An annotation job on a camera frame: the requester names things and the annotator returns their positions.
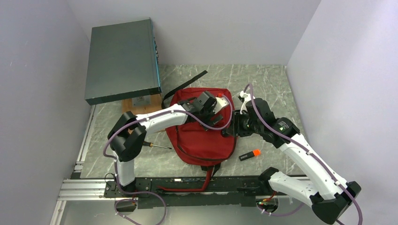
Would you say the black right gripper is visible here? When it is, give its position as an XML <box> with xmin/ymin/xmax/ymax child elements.
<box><xmin>227</xmin><ymin>109</ymin><xmax>262</xmax><ymax>137</ymax></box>

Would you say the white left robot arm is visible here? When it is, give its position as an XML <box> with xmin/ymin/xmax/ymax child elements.
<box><xmin>103</xmin><ymin>91</ymin><xmax>234</xmax><ymax>197</ymax></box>

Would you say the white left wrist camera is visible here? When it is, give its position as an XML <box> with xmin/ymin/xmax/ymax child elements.
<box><xmin>214</xmin><ymin>95</ymin><xmax>229</xmax><ymax>113</ymax></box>

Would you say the wooden board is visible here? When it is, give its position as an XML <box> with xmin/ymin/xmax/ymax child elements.
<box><xmin>122</xmin><ymin>94</ymin><xmax>162</xmax><ymax>115</ymax></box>

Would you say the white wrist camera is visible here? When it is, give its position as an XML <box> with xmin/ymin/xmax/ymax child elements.
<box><xmin>238</xmin><ymin>91</ymin><xmax>255</xmax><ymax>114</ymax></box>
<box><xmin>214</xmin><ymin>95</ymin><xmax>229</xmax><ymax>113</ymax></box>

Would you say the metal post with base plate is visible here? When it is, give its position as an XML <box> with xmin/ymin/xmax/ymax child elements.
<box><xmin>131</xmin><ymin>95</ymin><xmax>151</xmax><ymax>107</ymax></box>

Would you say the black yellow screwdriver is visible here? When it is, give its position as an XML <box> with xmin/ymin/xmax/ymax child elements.
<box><xmin>143</xmin><ymin>142</ymin><xmax>171</xmax><ymax>149</ymax></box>

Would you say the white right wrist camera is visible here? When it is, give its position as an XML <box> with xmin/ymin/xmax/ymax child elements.
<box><xmin>238</xmin><ymin>91</ymin><xmax>255</xmax><ymax>114</ymax></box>

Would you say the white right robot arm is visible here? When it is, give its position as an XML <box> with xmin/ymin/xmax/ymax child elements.
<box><xmin>230</xmin><ymin>92</ymin><xmax>363</xmax><ymax>225</ymax></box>

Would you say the black mounting rail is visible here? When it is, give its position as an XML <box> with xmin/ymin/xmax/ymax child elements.
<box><xmin>104</xmin><ymin>175</ymin><xmax>288</xmax><ymax>209</ymax></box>

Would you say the dark grey box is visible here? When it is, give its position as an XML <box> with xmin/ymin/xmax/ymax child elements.
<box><xmin>84</xmin><ymin>18</ymin><xmax>161</xmax><ymax>105</ymax></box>

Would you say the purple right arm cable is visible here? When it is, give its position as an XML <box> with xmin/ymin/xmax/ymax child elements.
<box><xmin>242</xmin><ymin>83</ymin><xmax>364</xmax><ymax>225</ymax></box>

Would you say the red backpack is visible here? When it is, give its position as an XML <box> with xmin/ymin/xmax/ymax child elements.
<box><xmin>159</xmin><ymin>70</ymin><xmax>237</xmax><ymax>192</ymax></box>

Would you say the orange highlighter marker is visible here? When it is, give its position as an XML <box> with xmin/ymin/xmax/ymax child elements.
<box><xmin>238</xmin><ymin>149</ymin><xmax>261</xmax><ymax>161</ymax></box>

